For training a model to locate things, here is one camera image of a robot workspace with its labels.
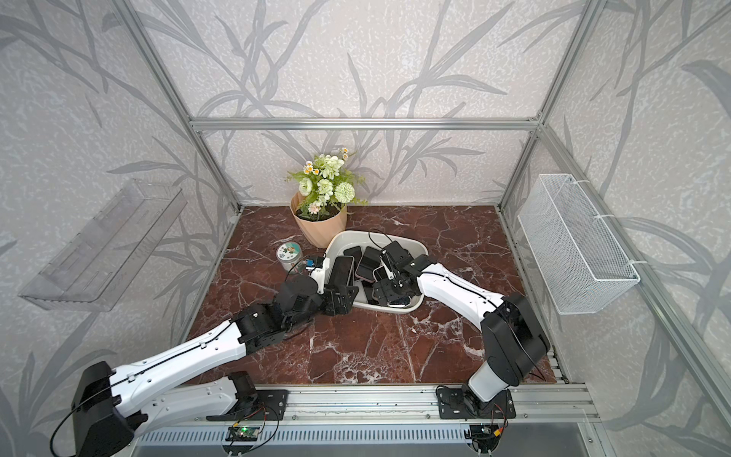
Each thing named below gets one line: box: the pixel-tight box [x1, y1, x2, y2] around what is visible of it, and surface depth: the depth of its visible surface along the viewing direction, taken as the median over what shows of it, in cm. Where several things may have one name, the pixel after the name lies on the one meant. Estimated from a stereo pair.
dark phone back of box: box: [342, 245, 363, 264], surface depth 107 cm
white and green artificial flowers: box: [284, 147, 369, 221], surface depth 89 cm
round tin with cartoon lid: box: [276, 241, 303, 274], surface depth 98 cm
